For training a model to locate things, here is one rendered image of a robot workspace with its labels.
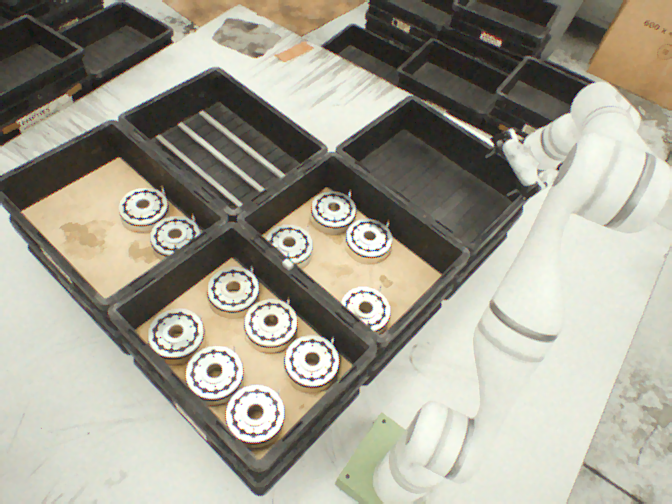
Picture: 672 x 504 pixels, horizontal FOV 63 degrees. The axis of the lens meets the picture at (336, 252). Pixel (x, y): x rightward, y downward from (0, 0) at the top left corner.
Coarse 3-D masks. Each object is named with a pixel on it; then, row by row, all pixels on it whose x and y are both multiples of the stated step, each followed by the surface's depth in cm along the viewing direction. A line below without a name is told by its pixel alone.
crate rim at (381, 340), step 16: (320, 160) 123; (336, 160) 124; (304, 176) 120; (368, 176) 121; (272, 192) 116; (384, 192) 119; (256, 208) 113; (240, 224) 110; (432, 224) 115; (448, 240) 113; (464, 256) 111; (304, 272) 105; (448, 272) 110; (320, 288) 103; (432, 288) 106; (336, 304) 102; (416, 304) 103; (352, 320) 100; (384, 336) 99
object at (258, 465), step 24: (168, 264) 103; (144, 288) 99; (312, 288) 103; (336, 312) 101; (360, 336) 98; (360, 360) 96; (336, 384) 93; (312, 408) 90; (216, 432) 88; (288, 432) 87; (240, 456) 85; (264, 456) 85
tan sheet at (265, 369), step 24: (192, 288) 112; (264, 288) 114; (144, 336) 105; (216, 336) 106; (240, 336) 107; (264, 360) 105; (312, 360) 105; (264, 384) 102; (288, 384) 102; (216, 408) 98; (288, 408) 100
